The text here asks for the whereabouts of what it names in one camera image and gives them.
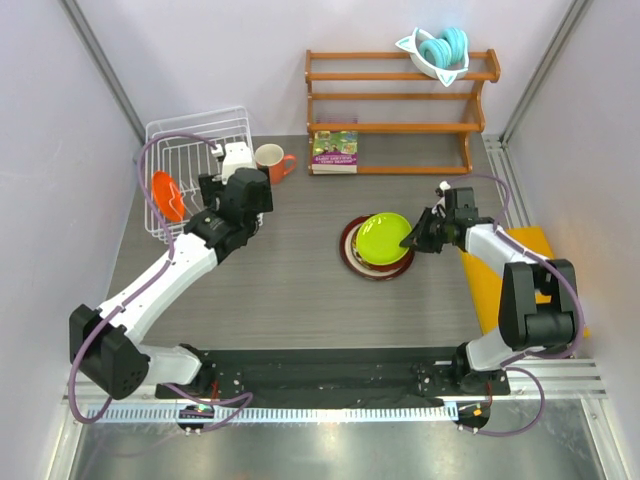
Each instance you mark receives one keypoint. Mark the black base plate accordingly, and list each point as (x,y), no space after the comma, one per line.
(360,378)

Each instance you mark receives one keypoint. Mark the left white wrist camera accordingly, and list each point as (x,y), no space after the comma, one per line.
(231,157)

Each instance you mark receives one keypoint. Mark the perforated metal rail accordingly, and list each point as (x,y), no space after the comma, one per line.
(185,412)

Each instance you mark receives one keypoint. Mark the red floral small plate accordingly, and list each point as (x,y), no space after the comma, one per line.
(402,262)

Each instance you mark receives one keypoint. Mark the colourful book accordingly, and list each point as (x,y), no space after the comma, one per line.
(335,150)

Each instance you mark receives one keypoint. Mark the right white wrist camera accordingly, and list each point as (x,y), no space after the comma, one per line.
(440,192)

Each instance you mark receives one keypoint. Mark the white cat ear bowl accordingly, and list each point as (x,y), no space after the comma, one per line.
(409,44)

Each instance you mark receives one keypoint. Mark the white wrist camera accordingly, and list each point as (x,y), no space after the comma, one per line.
(440,192)
(231,157)

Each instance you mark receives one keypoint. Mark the orange plate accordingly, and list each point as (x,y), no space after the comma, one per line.
(167,197)

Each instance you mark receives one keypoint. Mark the orange mug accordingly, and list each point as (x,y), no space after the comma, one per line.
(274,158)

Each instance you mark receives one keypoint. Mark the green plate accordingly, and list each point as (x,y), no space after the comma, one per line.
(378,239)

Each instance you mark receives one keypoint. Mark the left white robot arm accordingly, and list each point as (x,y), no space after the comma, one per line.
(106,343)

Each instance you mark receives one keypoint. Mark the teal headphones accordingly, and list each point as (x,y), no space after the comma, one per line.
(447,50)

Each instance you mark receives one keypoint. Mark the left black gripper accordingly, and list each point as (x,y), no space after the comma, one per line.
(212,190)

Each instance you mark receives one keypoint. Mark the large red cream plate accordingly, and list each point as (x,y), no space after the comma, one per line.
(344,248)

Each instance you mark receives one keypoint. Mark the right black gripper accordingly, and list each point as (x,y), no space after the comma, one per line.
(418,240)

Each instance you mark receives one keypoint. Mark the wooden shelf rack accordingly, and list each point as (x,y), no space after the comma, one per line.
(472,121)

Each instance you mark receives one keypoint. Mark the yellow board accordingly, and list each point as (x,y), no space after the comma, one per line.
(485,290)

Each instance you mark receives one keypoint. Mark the white wire dish rack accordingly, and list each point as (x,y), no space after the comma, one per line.
(191,146)

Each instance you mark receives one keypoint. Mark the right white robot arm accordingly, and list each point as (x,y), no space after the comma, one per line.
(485,357)

